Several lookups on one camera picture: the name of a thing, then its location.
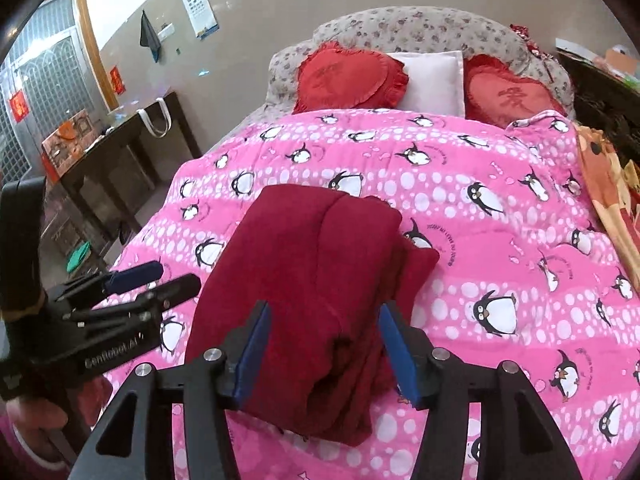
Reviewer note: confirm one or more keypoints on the person's left forearm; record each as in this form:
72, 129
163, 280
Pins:
20, 455

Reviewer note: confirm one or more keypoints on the white pillow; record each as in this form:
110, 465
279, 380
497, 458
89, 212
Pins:
435, 80

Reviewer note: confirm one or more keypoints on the dark wooden desk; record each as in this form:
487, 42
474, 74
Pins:
125, 135

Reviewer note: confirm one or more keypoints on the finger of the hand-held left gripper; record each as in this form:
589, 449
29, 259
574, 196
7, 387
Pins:
175, 290
132, 275

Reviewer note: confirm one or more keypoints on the pink penguin print blanket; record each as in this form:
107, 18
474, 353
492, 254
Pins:
500, 260

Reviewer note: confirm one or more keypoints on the brown printed box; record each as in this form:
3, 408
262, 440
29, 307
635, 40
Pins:
70, 145

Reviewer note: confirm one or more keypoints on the red paper wall decoration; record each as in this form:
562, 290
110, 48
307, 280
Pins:
19, 106
117, 80

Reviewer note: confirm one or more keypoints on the person's left hand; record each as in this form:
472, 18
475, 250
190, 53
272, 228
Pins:
35, 414

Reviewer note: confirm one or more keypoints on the red heart-shaped pillow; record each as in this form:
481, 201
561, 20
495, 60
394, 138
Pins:
510, 95
345, 77

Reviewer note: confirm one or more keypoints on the orange patterned blanket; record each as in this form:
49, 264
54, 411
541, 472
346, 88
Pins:
610, 185

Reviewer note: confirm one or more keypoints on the green cloth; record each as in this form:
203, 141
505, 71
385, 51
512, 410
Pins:
80, 255

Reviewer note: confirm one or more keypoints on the eye chart poster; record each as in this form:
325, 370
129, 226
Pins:
200, 5

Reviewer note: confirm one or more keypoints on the floral padded headboard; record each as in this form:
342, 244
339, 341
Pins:
415, 27

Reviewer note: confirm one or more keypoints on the dark carved wooden cabinet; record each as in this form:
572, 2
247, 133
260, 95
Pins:
600, 105

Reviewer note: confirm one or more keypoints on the white wall box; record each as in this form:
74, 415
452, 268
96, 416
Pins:
167, 30

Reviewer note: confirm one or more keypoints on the dark red sweater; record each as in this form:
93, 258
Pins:
310, 260

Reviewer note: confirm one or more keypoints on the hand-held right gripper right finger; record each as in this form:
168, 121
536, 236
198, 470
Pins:
397, 355

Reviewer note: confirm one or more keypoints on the metal grated door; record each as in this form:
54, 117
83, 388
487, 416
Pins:
45, 70

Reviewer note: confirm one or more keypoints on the red frilled cloth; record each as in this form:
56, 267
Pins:
530, 40

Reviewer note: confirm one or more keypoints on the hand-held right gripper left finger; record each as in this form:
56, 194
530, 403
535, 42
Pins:
252, 345

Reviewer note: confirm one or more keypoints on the dark hanging cloth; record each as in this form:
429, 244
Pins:
149, 35

